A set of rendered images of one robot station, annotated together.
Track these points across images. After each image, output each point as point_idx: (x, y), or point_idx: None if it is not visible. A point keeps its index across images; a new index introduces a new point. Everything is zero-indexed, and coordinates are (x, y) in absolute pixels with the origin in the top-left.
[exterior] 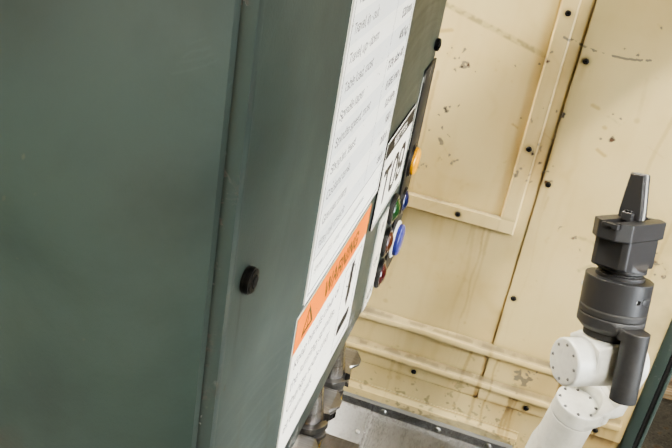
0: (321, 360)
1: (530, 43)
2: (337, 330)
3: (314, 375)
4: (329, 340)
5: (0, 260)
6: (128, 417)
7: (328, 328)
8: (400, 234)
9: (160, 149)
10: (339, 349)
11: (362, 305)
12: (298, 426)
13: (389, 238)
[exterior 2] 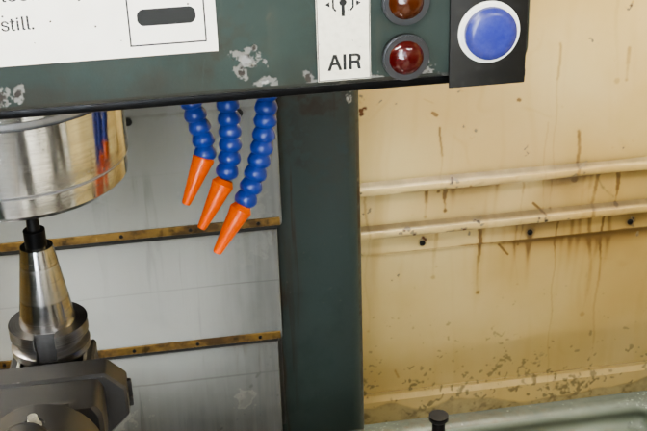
0: (74, 23)
1: None
2: (143, 18)
3: (48, 30)
4: (100, 10)
5: None
6: None
7: None
8: (476, 16)
9: None
10: (201, 78)
11: (318, 69)
12: (24, 85)
13: None
